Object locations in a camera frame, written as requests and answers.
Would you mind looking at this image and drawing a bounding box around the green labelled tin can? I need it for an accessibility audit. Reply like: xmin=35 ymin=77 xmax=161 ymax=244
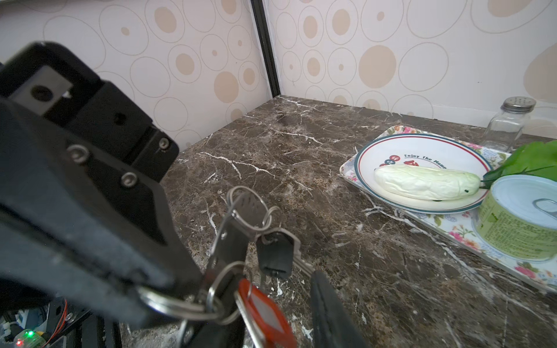
xmin=473 ymin=175 xmax=556 ymax=261

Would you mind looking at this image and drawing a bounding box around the small red key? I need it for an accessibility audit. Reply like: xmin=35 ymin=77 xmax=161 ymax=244
xmin=234 ymin=278 xmax=297 ymax=347

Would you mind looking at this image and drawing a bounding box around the white round plate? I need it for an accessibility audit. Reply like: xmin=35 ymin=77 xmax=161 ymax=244
xmin=354 ymin=133 xmax=493 ymax=215

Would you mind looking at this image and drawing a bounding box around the pale napa cabbage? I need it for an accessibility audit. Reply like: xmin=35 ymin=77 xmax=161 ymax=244
xmin=374 ymin=165 xmax=481 ymax=201

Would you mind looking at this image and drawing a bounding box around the green plastic leaf vegetable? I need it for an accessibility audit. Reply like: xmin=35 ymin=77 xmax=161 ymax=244
xmin=480 ymin=140 xmax=557 ymax=189

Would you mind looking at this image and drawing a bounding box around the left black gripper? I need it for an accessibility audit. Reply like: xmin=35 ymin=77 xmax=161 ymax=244
xmin=1 ymin=41 xmax=202 ymax=328

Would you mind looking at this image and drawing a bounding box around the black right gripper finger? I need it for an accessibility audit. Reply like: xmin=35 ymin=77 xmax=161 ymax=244
xmin=310 ymin=271 xmax=368 ymax=347

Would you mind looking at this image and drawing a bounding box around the clear glass shaker bottle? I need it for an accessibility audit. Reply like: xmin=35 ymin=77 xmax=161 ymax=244
xmin=480 ymin=97 xmax=537 ymax=152

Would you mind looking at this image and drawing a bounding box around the black vertical left corner post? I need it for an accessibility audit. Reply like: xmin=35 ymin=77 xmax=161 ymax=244
xmin=250 ymin=0 xmax=281 ymax=98

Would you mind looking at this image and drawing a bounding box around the floral rectangular tray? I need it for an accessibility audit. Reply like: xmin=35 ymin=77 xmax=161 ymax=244
xmin=339 ymin=126 xmax=556 ymax=292

